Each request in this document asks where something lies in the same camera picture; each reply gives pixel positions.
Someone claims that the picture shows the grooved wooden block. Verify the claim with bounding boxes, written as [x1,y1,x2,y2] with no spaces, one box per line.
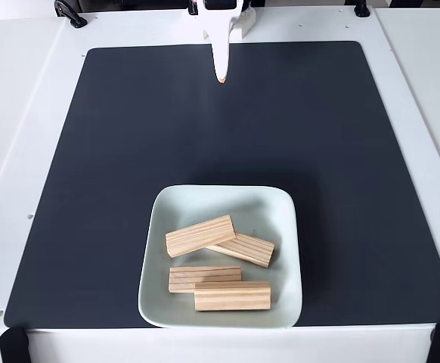
[165,214,237,259]
[168,265,243,295]

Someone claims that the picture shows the striped wooden block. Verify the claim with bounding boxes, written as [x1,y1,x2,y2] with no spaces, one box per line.
[206,232,276,269]
[194,281,273,313]

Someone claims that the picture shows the white square plate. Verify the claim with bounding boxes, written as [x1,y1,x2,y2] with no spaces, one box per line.
[137,184,304,329]

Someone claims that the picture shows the black table mat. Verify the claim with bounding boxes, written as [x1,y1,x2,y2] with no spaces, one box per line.
[3,40,440,329]

